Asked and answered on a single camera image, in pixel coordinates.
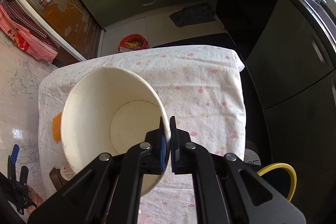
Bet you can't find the white pill bottle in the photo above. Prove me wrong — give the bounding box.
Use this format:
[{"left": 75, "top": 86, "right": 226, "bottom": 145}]
[{"left": 60, "top": 163, "right": 76, "bottom": 181}]

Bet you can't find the orange textured sponge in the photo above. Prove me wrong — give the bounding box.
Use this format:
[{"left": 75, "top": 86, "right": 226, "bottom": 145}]
[{"left": 52, "top": 112, "right": 62, "bottom": 142}]

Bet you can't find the red checkered apron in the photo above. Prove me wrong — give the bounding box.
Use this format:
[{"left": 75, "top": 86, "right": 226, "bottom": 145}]
[{"left": 1, "top": 1, "right": 58, "bottom": 64}]

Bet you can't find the yellow rim trash bin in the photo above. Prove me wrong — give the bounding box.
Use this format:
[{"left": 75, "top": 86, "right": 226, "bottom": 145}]
[{"left": 257, "top": 162, "right": 297, "bottom": 201}]

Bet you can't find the person left hand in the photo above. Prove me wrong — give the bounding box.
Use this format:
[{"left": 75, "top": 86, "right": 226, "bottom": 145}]
[{"left": 26, "top": 185, "right": 44, "bottom": 215}]

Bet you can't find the white paper bowl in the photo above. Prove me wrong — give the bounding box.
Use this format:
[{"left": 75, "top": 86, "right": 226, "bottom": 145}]
[{"left": 60, "top": 66, "right": 172, "bottom": 197}]

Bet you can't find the glass sliding door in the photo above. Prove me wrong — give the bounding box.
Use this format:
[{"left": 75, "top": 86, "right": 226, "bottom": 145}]
[{"left": 12, "top": 0, "right": 103, "bottom": 66}]

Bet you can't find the red floor basket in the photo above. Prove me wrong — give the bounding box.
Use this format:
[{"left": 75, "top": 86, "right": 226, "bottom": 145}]
[{"left": 117, "top": 34, "right": 149, "bottom": 53}]

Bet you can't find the dark floor mat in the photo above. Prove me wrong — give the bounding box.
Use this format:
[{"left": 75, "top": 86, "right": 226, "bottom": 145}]
[{"left": 169, "top": 3, "right": 216, "bottom": 28}]

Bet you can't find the floral white tablecloth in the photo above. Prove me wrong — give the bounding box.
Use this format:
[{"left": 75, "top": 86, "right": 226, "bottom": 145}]
[{"left": 37, "top": 44, "right": 247, "bottom": 224}]

